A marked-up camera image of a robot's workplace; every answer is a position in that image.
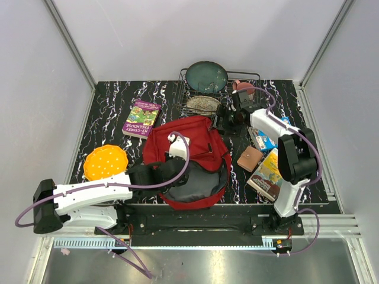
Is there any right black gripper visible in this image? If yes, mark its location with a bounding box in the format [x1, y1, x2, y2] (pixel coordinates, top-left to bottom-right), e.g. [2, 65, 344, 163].
[208, 104, 242, 138]

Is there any red student backpack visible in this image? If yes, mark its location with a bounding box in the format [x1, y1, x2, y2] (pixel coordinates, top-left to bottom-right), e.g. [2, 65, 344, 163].
[143, 115, 232, 210]

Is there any yellow paperback book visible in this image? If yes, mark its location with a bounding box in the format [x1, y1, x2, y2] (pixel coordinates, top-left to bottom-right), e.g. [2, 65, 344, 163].
[247, 148, 284, 202]

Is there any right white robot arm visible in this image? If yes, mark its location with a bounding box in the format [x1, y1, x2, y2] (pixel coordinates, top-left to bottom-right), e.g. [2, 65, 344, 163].
[213, 87, 323, 235]

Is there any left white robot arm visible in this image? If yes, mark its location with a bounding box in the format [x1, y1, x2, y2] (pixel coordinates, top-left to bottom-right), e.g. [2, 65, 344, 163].
[33, 157, 189, 234]

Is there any speckled beige plate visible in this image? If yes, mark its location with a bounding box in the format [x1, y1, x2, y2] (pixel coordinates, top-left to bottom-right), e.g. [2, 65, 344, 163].
[186, 95, 221, 115]

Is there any pink patterned mug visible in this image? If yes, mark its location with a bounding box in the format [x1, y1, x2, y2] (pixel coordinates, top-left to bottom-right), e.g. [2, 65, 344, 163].
[232, 80, 255, 101]

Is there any blue picture book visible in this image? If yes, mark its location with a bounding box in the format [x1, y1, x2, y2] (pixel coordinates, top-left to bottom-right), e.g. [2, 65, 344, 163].
[248, 114, 279, 152]

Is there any pink leather wallet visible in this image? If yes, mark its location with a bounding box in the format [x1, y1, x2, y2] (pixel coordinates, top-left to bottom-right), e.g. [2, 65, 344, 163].
[237, 146, 263, 172]

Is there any teal ceramic plate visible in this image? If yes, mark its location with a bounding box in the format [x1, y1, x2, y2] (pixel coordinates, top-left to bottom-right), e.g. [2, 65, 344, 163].
[185, 61, 229, 94]

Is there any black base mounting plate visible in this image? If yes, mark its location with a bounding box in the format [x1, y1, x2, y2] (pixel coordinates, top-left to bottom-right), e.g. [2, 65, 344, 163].
[107, 204, 304, 237]

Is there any purple treehouse book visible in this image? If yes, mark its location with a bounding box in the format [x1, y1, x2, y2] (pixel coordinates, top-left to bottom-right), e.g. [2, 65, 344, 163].
[122, 100, 161, 139]

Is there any orange plastic plate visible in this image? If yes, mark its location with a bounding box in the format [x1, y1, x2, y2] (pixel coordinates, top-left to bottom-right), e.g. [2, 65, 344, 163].
[83, 144, 129, 181]

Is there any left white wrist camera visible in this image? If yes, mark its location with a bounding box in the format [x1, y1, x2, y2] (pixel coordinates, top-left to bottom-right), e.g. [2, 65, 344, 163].
[168, 134, 187, 160]

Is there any black wire dish rack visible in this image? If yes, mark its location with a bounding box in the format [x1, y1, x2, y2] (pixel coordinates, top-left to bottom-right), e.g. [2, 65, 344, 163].
[174, 68, 263, 118]

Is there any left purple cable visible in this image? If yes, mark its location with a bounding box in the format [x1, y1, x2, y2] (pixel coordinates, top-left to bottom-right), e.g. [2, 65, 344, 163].
[14, 131, 191, 280]

